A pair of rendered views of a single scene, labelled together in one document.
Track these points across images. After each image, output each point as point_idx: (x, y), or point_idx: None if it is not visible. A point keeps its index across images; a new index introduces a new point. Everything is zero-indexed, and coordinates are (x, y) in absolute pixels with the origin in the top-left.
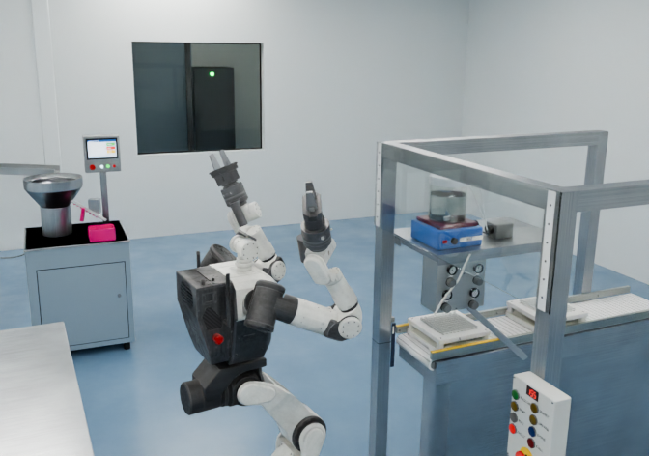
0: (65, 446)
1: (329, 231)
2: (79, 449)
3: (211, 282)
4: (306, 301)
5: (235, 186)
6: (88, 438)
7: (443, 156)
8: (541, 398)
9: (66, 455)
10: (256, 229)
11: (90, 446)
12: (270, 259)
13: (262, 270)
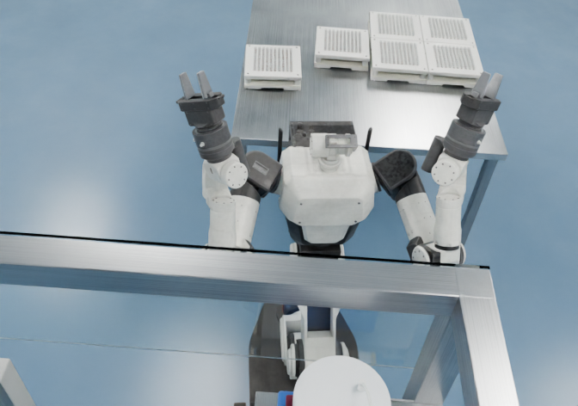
0: (262, 127)
1: (198, 143)
2: (254, 133)
3: (302, 134)
4: (238, 206)
5: (452, 124)
6: (266, 138)
7: (243, 273)
8: None
9: (250, 126)
10: (445, 198)
11: (254, 138)
12: (434, 245)
13: (317, 180)
